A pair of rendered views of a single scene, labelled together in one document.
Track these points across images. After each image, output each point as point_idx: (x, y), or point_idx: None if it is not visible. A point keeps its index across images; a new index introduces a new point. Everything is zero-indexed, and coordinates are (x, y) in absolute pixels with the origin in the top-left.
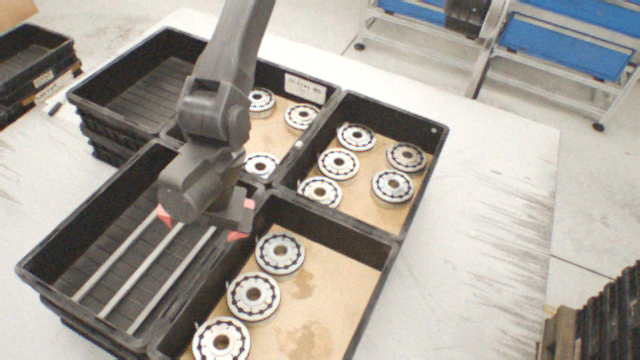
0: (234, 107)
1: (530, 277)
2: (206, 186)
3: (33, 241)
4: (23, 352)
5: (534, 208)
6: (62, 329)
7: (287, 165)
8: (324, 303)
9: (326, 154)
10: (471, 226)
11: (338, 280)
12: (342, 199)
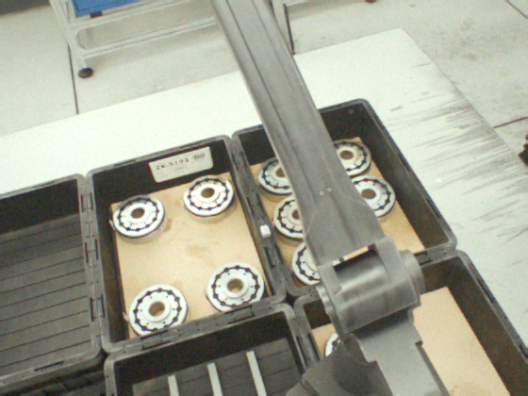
0: (405, 258)
1: (519, 181)
2: (433, 369)
3: None
4: None
5: (457, 116)
6: None
7: (280, 261)
8: (439, 362)
9: (277, 216)
10: (432, 175)
11: (424, 329)
12: None
